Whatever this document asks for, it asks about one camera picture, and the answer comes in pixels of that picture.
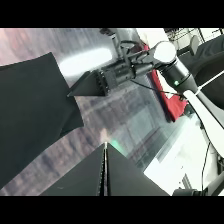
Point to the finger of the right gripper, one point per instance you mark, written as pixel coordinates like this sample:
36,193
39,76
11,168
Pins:
87,87

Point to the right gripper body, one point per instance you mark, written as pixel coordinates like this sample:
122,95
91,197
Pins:
121,75

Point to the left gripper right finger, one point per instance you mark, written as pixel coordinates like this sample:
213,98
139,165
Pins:
130,176

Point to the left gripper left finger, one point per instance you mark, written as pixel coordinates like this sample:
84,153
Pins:
83,176

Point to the black garment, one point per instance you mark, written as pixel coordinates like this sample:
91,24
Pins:
30,113

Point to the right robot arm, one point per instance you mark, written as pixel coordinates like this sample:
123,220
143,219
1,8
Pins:
186,80

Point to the red garment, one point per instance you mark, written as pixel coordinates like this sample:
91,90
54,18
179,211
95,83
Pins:
166,96

